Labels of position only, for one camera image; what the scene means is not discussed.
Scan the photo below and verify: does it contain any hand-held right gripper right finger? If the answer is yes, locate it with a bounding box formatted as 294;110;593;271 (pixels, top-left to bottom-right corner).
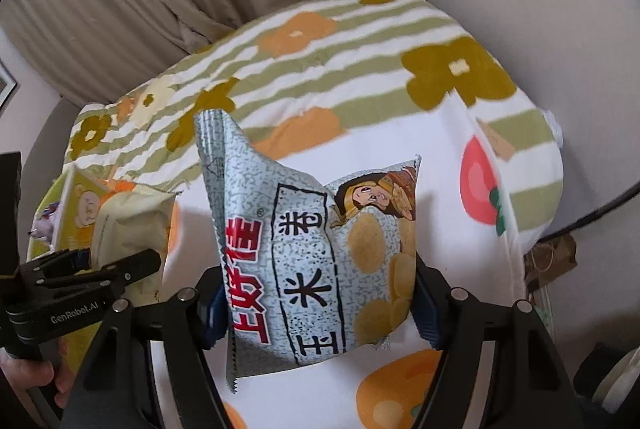
411;256;584;429

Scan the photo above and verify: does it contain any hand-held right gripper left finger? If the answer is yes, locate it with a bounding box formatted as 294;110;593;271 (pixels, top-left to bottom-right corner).
62;265;237;429

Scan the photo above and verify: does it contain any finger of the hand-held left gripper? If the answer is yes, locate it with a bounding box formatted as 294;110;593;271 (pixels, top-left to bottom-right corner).
41;249;164;305
19;248;96;284

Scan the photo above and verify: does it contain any cream snack bag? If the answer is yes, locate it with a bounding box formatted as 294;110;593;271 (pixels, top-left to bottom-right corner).
91;188;177;311

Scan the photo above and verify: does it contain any yellow-green cardboard box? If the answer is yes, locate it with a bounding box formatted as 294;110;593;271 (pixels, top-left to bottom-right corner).
29;166;177;262

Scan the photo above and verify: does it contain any grey speckled corn snack bag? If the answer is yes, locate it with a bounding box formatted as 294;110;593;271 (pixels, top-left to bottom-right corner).
192;106;424;396

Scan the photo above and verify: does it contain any person's left hand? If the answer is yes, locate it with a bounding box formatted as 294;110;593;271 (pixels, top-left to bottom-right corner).
0;350;74;410

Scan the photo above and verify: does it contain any purple snack packet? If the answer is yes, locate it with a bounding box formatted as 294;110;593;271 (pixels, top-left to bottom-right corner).
31;203;65;241

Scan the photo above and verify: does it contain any brown paper bag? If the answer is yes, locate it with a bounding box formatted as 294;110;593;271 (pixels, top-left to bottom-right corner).
524;233;578;294

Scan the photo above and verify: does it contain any white rounded object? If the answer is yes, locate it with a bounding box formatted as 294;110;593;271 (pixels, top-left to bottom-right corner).
590;348;640;416

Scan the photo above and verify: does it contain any flower printed tablecloth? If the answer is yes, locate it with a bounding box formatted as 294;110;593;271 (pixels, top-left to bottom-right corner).
62;0;566;429

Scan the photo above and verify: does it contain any framed wall picture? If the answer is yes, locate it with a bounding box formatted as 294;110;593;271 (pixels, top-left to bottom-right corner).
0;58;19;110

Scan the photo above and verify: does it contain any black cable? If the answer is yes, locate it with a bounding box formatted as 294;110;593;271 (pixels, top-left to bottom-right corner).
537;181;640;244

